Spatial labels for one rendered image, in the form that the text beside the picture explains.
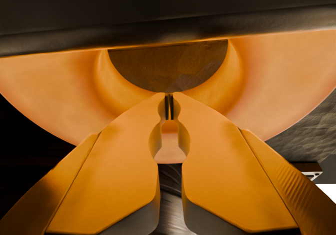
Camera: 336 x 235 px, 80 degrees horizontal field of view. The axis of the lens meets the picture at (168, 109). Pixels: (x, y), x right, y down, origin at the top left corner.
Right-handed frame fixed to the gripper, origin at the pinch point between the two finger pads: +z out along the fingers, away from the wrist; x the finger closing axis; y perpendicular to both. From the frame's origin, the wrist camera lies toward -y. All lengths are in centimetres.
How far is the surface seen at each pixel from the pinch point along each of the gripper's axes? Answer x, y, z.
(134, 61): -2.7, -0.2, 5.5
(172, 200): -0.1, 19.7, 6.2
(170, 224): -0.4, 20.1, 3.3
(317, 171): 28.4, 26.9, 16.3
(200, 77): 2.7, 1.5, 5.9
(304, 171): 25.9, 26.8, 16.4
